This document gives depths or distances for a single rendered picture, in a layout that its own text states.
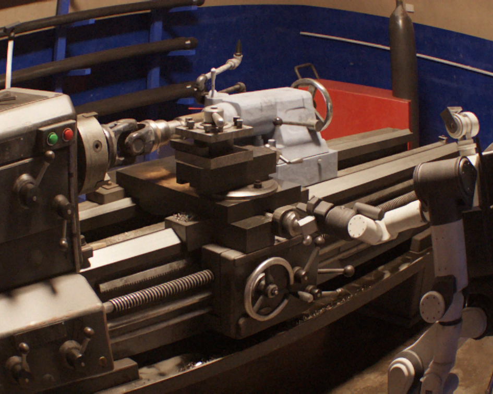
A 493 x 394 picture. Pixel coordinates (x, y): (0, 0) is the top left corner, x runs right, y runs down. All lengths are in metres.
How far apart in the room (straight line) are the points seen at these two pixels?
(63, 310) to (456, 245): 1.05
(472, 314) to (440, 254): 0.27
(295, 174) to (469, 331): 1.28
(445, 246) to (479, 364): 1.79
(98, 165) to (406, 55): 3.44
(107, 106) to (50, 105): 3.56
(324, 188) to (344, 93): 2.61
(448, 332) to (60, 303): 1.05
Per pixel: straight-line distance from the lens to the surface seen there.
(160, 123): 2.60
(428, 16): 6.78
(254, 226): 2.42
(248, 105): 2.78
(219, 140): 2.40
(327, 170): 3.04
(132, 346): 2.47
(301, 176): 2.93
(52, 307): 2.05
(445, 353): 1.74
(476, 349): 3.52
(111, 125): 2.51
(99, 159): 2.33
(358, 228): 2.19
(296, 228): 2.44
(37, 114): 2.03
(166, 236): 2.44
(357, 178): 3.08
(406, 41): 5.41
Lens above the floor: 1.66
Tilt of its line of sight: 17 degrees down
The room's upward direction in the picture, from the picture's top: straight up
